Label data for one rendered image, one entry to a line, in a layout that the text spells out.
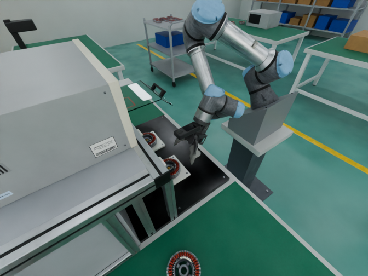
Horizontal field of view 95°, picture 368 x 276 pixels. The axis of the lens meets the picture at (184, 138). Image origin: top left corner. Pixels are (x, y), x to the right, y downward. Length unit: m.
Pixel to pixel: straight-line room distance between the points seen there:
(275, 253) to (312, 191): 1.30
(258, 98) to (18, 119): 0.97
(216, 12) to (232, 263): 0.92
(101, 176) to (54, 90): 0.22
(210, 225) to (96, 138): 0.54
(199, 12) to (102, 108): 0.54
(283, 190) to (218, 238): 1.24
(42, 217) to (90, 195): 0.10
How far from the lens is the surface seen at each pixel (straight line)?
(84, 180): 0.50
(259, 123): 0.98
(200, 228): 0.77
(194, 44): 0.91
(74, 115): 0.43
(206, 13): 0.80
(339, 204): 2.09
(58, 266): 0.61
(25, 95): 0.47
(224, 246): 0.76
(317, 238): 1.83
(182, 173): 0.85
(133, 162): 0.49
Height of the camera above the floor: 1.48
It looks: 44 degrees down
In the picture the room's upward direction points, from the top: 2 degrees counter-clockwise
